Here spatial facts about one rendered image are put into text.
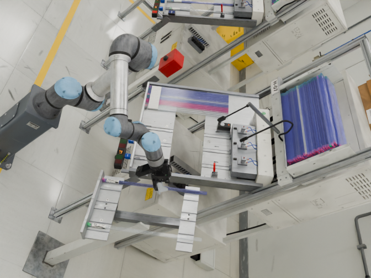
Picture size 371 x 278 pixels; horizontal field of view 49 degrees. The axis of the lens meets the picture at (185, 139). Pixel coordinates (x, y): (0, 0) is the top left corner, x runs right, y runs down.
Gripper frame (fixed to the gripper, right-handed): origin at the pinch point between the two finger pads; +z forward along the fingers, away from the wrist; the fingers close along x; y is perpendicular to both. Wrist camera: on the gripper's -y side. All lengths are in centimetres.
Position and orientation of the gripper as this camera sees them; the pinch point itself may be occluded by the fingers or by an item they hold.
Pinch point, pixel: (159, 187)
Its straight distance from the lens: 195.9
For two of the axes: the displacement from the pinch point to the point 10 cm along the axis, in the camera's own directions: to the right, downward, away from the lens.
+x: 1.3, -7.3, 6.7
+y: 9.8, 0.1, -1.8
